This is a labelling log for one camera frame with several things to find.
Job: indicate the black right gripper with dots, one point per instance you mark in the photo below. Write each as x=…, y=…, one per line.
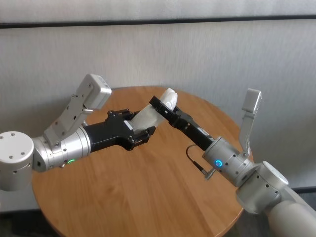
x=192, y=130

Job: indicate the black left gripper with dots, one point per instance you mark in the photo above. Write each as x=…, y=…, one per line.
x=108, y=133

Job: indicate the white sandbag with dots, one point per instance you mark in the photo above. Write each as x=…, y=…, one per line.
x=145, y=119

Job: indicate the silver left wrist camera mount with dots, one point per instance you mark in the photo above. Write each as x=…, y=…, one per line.
x=81, y=106

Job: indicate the black wall rail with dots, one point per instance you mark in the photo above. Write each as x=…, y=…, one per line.
x=158, y=21

